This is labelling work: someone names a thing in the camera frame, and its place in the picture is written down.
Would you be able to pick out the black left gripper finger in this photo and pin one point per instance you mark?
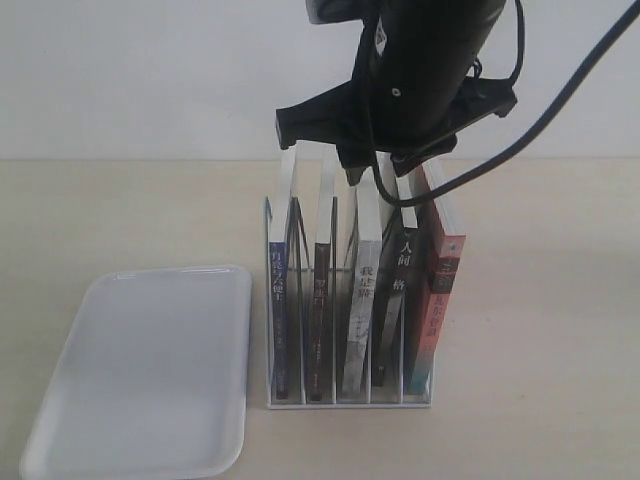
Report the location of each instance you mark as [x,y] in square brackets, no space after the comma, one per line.
[354,161]

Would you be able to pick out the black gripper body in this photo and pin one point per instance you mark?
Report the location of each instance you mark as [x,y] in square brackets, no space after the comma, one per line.
[397,125]

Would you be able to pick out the red spine book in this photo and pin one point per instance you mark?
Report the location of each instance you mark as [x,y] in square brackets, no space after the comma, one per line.
[440,247]

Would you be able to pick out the blue spine book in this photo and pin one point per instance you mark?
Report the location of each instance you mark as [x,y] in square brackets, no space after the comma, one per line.
[278,243]

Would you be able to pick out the grey white spine book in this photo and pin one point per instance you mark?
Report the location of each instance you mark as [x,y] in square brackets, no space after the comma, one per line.
[361,263]

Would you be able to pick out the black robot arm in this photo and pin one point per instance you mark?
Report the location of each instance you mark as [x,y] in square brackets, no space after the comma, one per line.
[416,83]

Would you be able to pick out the dark brown spine book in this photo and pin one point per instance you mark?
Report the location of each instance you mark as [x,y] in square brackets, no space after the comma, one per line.
[320,303]

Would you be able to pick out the black spine book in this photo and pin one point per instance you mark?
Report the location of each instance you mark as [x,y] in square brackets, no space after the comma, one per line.
[400,231]

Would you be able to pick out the white plastic tray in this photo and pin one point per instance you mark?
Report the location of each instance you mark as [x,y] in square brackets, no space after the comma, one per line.
[151,382]

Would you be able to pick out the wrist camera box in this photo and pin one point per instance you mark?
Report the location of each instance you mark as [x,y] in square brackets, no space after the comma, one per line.
[322,12]

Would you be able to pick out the white wire book rack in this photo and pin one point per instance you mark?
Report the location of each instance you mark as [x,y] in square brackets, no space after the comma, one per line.
[295,313]

